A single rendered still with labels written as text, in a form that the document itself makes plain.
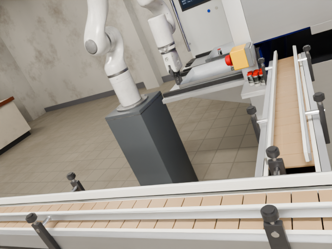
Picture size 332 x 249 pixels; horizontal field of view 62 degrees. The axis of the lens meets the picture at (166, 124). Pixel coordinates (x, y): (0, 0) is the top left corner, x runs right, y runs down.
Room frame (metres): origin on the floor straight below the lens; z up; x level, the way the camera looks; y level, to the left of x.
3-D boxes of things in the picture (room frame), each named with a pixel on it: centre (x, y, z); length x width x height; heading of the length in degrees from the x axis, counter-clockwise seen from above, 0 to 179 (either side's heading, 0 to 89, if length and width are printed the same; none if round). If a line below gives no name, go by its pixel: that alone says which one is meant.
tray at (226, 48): (1.56, -0.56, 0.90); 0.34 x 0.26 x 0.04; 59
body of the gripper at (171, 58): (1.33, -0.15, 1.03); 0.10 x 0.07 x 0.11; 149
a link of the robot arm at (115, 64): (1.54, 0.11, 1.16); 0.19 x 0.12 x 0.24; 147
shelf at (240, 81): (1.45, -0.41, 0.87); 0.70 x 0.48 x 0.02; 149
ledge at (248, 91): (0.96, -0.39, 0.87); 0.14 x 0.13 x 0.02; 59
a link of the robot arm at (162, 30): (1.33, -0.15, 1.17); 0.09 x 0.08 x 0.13; 147
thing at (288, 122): (0.68, -0.34, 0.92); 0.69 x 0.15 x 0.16; 149
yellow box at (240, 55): (0.99, -0.36, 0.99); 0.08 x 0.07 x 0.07; 59
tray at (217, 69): (1.30, -0.34, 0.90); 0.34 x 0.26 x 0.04; 60
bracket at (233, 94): (1.24, -0.28, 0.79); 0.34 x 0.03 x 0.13; 59
